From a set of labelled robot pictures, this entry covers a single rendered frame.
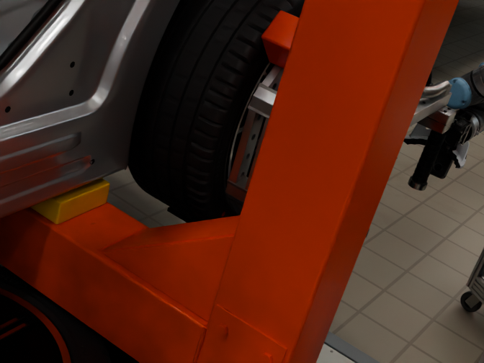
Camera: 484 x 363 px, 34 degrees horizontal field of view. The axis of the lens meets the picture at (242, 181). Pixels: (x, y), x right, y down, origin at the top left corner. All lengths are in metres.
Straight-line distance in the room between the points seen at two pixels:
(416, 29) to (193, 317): 0.63
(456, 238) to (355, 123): 2.41
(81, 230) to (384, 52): 0.72
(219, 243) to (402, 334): 1.53
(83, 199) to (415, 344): 1.50
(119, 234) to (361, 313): 1.39
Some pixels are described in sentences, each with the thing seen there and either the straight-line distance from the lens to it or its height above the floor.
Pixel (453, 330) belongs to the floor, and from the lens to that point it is 2.89.
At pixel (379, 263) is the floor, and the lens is 3.07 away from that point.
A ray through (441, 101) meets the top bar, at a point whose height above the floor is 0.97.
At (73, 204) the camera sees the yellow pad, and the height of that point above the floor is 0.71.
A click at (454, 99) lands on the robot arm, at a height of 0.94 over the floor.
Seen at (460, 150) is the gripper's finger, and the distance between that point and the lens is 1.94.
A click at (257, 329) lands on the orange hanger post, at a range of 1.30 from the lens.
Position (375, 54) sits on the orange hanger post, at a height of 1.23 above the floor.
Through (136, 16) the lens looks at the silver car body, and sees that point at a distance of 1.45.
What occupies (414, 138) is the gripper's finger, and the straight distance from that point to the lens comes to 1.94.
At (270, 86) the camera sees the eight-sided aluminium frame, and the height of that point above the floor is 0.98.
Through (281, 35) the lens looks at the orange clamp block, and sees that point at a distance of 1.50.
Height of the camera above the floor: 1.52
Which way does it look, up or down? 28 degrees down
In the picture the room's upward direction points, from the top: 16 degrees clockwise
